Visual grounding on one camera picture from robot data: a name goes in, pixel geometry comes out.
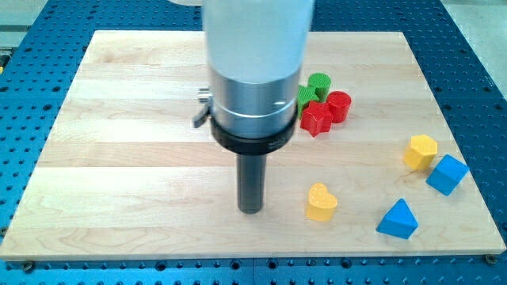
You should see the blue cube block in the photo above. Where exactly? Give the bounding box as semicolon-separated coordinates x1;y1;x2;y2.
425;154;469;196

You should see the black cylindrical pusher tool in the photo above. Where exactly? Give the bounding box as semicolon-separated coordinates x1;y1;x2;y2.
237;154;266;215

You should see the yellow hexagon block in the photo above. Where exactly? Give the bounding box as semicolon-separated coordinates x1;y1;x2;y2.
402;135;438;170

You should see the red star block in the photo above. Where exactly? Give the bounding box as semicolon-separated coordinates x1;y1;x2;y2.
300;101;334;137

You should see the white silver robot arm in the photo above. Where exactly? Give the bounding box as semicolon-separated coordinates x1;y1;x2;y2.
193;0;314;155

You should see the green star block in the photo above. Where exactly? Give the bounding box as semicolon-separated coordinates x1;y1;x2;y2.
297;85;319;119

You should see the green cylinder block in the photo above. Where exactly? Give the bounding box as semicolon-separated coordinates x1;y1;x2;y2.
307;73;332;102

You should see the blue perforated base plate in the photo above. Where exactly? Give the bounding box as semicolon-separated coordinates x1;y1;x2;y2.
1;1;506;284

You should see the yellow heart block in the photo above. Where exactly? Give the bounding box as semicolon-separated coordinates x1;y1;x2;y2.
305;183;338;222

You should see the blue triangle block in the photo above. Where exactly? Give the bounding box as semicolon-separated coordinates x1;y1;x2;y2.
376;198;419;239

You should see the light wooden board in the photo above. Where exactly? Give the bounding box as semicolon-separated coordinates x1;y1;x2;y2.
1;31;505;260

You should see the red cylinder block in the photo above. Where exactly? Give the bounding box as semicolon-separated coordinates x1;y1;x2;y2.
326;91;352;124

